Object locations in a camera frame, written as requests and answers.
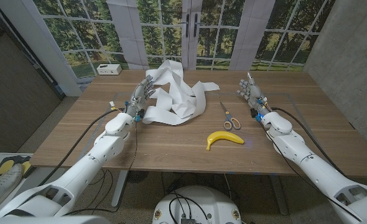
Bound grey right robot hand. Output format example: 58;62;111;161
236;72;271;121

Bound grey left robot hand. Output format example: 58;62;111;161
123;74;157;123

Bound grey yellow handled scissors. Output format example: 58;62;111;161
220;101;242;131

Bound white receipt paper strip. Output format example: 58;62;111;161
141;59;221;126

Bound yellow toy banana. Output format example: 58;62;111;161
205;131;245;151

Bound white power strip box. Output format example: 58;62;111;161
96;63;123;76

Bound printed window forest backdrop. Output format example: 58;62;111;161
0;0;337;97

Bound white table leg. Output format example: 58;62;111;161
111;169;129;208

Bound grey table leg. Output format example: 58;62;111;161
269;174;289;216

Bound white robot torso base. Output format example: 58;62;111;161
152;185;242;224

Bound white sneaker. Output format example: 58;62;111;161
0;164;24;210

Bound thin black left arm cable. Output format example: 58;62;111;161
63;120;139;216

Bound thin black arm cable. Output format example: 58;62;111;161
257;119;363;222
63;120;139;216

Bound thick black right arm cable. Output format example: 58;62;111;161
270;107;346;177

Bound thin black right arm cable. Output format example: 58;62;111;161
257;119;363;222

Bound black torso cables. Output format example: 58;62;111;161
168;192;210;222

